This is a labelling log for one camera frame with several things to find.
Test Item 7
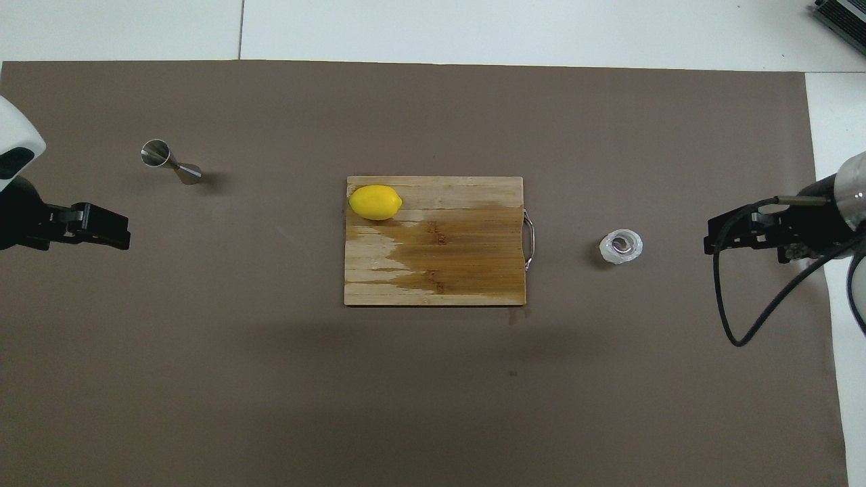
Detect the yellow lemon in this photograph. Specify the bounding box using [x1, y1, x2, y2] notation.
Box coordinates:
[348, 185, 403, 221]

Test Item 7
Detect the black ribbed metal device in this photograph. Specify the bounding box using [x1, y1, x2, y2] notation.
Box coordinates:
[812, 0, 866, 49]

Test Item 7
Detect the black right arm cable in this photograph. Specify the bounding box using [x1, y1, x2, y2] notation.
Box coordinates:
[710, 195, 866, 347]

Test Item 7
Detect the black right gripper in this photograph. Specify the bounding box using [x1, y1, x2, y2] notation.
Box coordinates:
[704, 175, 846, 266]

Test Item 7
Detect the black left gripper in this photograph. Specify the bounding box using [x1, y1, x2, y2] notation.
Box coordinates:
[0, 176, 131, 252]

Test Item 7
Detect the brown table mat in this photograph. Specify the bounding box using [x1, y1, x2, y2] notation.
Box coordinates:
[0, 60, 850, 487]

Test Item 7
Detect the steel double jigger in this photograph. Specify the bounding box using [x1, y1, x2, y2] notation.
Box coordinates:
[141, 139, 202, 185]

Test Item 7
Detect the wooden cutting board, metal handle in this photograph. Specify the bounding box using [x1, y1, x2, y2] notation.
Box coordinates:
[344, 176, 537, 307]

